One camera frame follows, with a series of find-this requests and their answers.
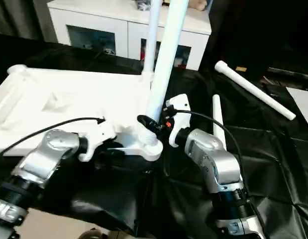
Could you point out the white plastic table leg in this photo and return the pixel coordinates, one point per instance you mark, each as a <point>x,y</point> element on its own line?
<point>217,119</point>
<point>166,59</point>
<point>153,35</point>
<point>253,88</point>

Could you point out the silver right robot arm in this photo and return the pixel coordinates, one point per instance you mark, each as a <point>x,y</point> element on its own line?
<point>213,159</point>

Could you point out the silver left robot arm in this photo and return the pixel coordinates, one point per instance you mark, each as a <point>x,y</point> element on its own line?
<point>39,164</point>

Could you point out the white cabinet with glass doors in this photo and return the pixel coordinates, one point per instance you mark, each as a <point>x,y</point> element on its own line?
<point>109,15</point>

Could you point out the small grey object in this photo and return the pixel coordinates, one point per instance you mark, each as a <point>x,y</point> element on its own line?
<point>143,5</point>

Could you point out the black work mat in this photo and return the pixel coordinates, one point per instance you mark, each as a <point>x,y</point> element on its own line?
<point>278,164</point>

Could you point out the flat white board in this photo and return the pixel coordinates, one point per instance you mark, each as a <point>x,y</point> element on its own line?
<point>303,104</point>

